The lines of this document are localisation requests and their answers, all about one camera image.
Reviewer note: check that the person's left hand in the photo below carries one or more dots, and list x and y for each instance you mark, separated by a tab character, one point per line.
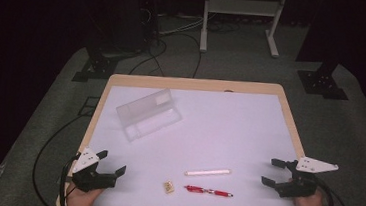
80	199

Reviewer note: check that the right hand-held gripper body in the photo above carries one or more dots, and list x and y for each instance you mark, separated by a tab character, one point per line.
299	188

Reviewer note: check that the white metal stand frame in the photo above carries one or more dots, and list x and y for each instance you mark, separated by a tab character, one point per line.
243	7

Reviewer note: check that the small beige eraser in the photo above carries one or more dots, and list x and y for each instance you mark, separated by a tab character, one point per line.
169	186

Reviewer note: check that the white pen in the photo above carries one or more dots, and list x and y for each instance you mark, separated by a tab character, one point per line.
207	172

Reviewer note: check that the red pen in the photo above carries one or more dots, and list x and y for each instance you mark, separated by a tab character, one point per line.
208	191

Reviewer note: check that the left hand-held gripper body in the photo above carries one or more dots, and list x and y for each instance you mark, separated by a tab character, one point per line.
92	179

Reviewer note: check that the white table mat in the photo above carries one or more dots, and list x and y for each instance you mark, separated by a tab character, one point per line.
222	130

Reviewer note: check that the black stand base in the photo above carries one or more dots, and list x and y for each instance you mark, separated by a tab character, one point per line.
321	82
99	65

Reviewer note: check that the wooden table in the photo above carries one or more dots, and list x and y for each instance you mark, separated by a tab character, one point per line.
189	82

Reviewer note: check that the clear plastic pencil case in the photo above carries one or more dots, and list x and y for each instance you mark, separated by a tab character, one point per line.
148	115

